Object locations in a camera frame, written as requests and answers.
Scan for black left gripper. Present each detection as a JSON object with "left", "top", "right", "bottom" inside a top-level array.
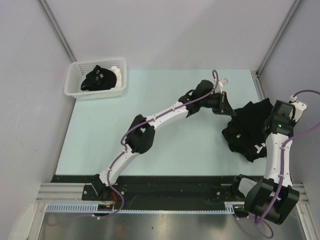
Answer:
[{"left": 199, "top": 90, "right": 235, "bottom": 116}]

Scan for black graphic t-shirt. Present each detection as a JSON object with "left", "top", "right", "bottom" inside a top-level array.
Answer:
[{"left": 232, "top": 98, "right": 273, "bottom": 135}]

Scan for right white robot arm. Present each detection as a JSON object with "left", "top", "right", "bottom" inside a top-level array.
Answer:
[{"left": 230, "top": 110, "right": 302, "bottom": 225}]

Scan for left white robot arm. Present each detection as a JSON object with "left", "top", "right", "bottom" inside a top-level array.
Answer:
[{"left": 90, "top": 78, "right": 236, "bottom": 200}]

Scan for folded black printed t-shirt stack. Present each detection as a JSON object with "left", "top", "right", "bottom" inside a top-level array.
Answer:
[{"left": 221, "top": 118, "right": 267, "bottom": 163}]

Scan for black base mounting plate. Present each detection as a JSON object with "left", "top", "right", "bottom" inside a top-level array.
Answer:
[{"left": 52, "top": 175, "right": 245, "bottom": 219}]

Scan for white cloth in basket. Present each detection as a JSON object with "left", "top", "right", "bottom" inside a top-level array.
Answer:
[{"left": 109, "top": 66, "right": 123, "bottom": 89}]

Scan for black garment in basket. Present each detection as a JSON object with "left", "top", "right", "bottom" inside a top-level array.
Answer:
[{"left": 80, "top": 65, "right": 117, "bottom": 92}]

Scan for white perforated plastic basket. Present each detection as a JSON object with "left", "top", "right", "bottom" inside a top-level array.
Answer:
[{"left": 64, "top": 57, "right": 127, "bottom": 100}]

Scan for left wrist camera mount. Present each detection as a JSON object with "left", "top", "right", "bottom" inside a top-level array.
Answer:
[{"left": 214, "top": 78, "right": 229, "bottom": 94}]

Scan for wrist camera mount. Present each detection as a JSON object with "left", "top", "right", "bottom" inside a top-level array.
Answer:
[
  {"left": 271, "top": 95, "right": 308, "bottom": 123},
  {"left": 214, "top": 78, "right": 229, "bottom": 94}
]

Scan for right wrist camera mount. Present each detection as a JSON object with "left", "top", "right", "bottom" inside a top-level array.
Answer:
[{"left": 271, "top": 95, "right": 308, "bottom": 123}]

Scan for white slotted cable duct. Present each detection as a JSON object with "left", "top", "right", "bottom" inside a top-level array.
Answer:
[{"left": 46, "top": 203, "right": 99, "bottom": 213}]

